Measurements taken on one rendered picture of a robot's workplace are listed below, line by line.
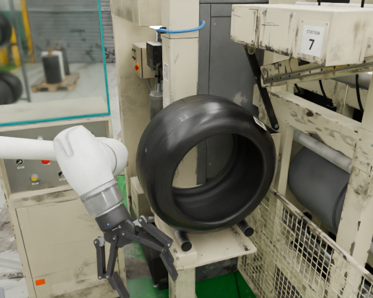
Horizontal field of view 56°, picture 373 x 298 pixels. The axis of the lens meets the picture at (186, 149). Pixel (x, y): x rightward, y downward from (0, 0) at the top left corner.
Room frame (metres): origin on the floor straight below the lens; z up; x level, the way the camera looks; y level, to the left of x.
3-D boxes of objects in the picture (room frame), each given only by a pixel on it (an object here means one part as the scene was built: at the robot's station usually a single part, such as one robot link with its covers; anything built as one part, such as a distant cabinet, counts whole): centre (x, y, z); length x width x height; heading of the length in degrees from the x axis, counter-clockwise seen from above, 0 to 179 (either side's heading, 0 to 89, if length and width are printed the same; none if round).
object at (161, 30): (1.55, 0.03, 1.69); 0.19 x 0.19 x 0.06; 19
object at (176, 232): (1.27, 0.06, 0.90); 0.35 x 0.05 x 0.05; 19
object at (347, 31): (1.30, -0.40, 1.71); 0.61 x 0.25 x 0.15; 19
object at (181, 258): (1.27, 0.06, 0.84); 0.36 x 0.09 x 0.06; 19
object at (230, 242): (1.32, -0.08, 0.80); 0.37 x 0.36 x 0.02; 109
